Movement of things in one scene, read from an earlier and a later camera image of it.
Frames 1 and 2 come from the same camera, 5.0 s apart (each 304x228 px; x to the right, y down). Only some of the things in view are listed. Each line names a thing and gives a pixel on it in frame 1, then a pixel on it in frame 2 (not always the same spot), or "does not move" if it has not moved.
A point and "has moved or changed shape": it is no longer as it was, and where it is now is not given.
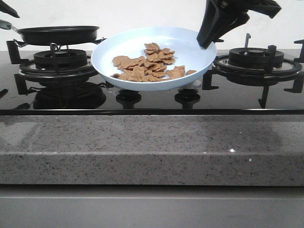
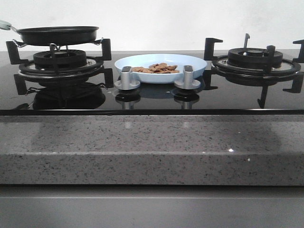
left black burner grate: (28, 72) does not move
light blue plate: (189, 52) -> (159, 68)
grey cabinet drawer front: (151, 206) does not move
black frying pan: (55, 35) does not move
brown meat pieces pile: (150, 68) has moved or changed shape
